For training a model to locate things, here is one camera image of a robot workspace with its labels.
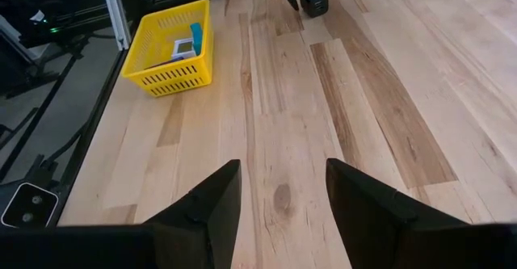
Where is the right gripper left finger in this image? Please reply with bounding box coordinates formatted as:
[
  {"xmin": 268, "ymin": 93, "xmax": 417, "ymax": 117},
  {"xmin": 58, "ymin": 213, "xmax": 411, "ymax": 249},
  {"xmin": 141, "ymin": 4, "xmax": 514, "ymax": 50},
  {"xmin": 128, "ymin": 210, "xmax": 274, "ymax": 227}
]
[{"xmin": 143, "ymin": 159, "xmax": 243, "ymax": 269}]

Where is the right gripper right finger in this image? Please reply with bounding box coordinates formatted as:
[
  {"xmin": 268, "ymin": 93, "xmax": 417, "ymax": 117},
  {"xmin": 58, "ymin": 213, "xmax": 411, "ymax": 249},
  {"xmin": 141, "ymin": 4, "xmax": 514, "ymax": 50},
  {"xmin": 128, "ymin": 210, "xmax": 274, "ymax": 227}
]
[{"xmin": 326, "ymin": 158, "xmax": 480, "ymax": 269}]

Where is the black charger white label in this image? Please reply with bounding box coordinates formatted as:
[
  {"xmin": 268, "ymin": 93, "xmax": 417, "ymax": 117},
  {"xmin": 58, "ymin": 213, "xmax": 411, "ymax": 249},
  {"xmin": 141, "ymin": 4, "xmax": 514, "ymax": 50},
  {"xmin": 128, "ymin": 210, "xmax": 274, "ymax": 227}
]
[{"xmin": 299, "ymin": 0, "xmax": 330, "ymax": 19}]

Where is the teal rectangular bar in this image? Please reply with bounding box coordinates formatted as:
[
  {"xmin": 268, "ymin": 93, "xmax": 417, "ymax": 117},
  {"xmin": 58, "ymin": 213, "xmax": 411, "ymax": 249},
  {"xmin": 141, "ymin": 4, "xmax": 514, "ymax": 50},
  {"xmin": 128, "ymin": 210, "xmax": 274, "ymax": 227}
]
[{"xmin": 189, "ymin": 22, "xmax": 204, "ymax": 57}]

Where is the dark blue purple block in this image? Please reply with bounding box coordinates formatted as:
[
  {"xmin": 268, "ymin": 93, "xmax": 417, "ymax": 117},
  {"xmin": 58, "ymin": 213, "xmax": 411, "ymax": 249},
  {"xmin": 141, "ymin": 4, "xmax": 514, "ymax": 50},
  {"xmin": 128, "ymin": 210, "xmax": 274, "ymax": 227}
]
[{"xmin": 145, "ymin": 56, "xmax": 186, "ymax": 70}]

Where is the yellow plastic basket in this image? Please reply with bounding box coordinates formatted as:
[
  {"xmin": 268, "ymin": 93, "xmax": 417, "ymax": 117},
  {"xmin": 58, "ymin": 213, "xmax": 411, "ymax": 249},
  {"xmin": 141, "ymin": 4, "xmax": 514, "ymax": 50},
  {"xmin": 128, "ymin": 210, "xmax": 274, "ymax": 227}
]
[{"xmin": 120, "ymin": 0, "xmax": 214, "ymax": 98}]

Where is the silver metal bracket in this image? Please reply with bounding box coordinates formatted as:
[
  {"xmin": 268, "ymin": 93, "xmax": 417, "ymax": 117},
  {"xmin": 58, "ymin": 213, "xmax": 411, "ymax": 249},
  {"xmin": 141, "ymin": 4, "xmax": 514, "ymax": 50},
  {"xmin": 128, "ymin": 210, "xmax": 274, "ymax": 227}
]
[{"xmin": 99, "ymin": 0, "xmax": 132, "ymax": 52}]

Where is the black camera white rim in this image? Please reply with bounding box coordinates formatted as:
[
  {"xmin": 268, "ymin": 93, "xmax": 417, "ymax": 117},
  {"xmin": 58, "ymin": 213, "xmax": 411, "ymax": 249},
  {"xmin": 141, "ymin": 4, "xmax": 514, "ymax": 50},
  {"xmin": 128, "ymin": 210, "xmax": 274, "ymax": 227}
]
[{"xmin": 0, "ymin": 181, "xmax": 60, "ymax": 229}]

